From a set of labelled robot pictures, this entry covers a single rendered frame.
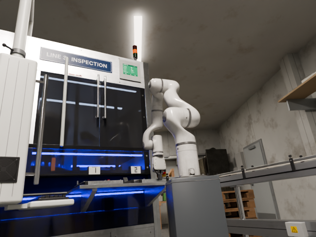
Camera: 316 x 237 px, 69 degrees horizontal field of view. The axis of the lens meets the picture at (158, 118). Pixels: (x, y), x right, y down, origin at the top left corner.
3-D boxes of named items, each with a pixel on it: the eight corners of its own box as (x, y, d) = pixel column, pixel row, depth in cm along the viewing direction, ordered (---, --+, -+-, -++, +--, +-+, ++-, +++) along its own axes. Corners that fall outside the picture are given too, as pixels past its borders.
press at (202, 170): (229, 218, 828) (217, 150, 911) (243, 220, 720) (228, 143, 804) (194, 221, 814) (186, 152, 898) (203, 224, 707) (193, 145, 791)
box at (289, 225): (288, 236, 163) (284, 222, 166) (292, 235, 165) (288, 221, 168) (304, 237, 153) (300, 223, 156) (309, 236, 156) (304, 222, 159)
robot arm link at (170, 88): (175, 131, 138) (199, 131, 143) (181, 114, 131) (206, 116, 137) (154, 89, 176) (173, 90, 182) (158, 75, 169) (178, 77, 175)
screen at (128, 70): (119, 78, 215) (119, 59, 222) (140, 82, 225) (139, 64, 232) (120, 78, 214) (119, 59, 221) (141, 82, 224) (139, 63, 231)
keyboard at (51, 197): (26, 204, 140) (26, 200, 141) (51, 202, 148) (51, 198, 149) (38, 201, 110) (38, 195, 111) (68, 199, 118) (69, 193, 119)
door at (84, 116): (33, 144, 164) (41, 71, 184) (98, 146, 186) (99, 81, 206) (33, 144, 164) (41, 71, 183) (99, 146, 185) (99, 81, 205)
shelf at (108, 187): (66, 194, 169) (67, 191, 170) (152, 189, 202) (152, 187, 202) (79, 188, 130) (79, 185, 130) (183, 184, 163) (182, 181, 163)
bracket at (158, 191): (145, 206, 185) (144, 189, 190) (148, 206, 187) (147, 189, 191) (166, 205, 158) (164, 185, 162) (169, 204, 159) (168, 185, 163)
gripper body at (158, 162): (161, 156, 181) (162, 170, 177) (149, 156, 176) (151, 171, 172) (166, 154, 175) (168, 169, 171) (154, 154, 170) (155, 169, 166)
